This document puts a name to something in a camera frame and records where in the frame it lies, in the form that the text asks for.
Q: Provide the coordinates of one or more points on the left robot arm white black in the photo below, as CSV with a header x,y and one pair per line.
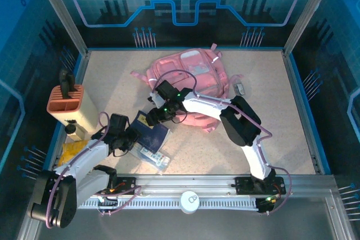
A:
x,y
84,155

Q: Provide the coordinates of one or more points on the aluminium front rail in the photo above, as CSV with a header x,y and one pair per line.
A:
x,y
182,182

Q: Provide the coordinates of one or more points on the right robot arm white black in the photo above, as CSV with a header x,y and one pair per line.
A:
x,y
205,106

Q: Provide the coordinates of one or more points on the dark blue book yellow label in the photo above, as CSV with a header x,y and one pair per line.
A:
x,y
154,138

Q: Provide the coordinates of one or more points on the beige knife block orange rim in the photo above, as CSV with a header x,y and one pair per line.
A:
x,y
81,110

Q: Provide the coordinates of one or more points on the aluminium frame post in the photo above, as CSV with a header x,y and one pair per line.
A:
x,y
306,18
64,20

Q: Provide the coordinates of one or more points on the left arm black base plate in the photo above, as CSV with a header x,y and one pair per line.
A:
x,y
128,185

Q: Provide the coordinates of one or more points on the pink backpack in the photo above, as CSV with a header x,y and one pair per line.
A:
x,y
202,82

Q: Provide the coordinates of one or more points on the yellow snack bag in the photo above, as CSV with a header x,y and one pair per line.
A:
x,y
70,150

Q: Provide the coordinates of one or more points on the white round tin can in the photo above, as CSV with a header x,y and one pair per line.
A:
x,y
190,202

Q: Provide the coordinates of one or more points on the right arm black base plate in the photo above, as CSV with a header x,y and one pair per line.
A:
x,y
243,185

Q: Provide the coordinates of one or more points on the clear pack of pens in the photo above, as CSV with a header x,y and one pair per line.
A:
x,y
154,159

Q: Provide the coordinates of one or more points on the small grey stationery item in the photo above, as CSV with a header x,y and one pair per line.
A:
x,y
239,88

